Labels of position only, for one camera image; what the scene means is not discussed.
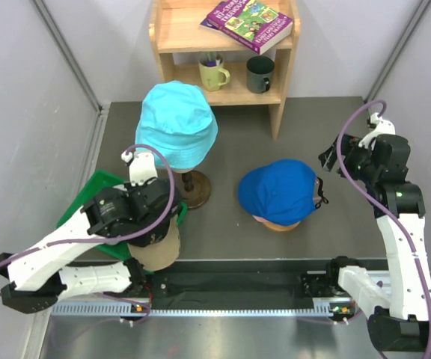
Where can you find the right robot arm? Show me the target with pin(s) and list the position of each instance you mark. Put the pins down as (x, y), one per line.
(401, 320)

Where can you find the cream mannequin head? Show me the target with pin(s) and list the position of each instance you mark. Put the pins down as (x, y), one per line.
(182, 170)

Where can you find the pink baseball cap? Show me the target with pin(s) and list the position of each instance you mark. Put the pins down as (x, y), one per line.
(315, 198)

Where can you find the yellow-green mug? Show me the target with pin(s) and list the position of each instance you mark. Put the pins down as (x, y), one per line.
(213, 74)

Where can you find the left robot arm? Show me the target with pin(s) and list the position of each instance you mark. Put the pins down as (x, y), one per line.
(46, 276)

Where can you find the tan hat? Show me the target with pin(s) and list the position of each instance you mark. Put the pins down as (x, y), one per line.
(159, 255)

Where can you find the green plastic tray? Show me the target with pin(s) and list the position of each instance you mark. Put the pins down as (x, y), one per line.
(84, 202)

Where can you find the purple children's book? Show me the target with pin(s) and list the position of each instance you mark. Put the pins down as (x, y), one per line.
(253, 24)

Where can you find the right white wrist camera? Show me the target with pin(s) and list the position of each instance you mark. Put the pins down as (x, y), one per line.
(378, 126)

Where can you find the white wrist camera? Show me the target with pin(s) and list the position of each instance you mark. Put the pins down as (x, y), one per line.
(141, 166)
(378, 126)

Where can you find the light wooden hat stand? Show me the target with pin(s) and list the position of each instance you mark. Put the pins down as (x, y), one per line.
(279, 228)

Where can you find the pens in mug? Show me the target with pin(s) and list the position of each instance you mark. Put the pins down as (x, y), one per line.
(211, 59)

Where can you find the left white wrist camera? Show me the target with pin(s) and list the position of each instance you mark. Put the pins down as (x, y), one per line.
(141, 166)

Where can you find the dark green mug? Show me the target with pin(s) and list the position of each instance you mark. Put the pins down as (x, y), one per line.
(259, 76)

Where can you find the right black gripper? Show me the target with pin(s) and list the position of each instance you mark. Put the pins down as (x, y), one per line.
(349, 147)

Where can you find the blue baseball cap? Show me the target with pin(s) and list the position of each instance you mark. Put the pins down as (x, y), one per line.
(281, 193)

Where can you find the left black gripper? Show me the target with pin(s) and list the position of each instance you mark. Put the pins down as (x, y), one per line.
(133, 189)

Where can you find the black cap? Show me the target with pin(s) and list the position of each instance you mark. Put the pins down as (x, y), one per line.
(158, 233)

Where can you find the cyan bucket hat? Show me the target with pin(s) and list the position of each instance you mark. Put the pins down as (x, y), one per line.
(177, 120)

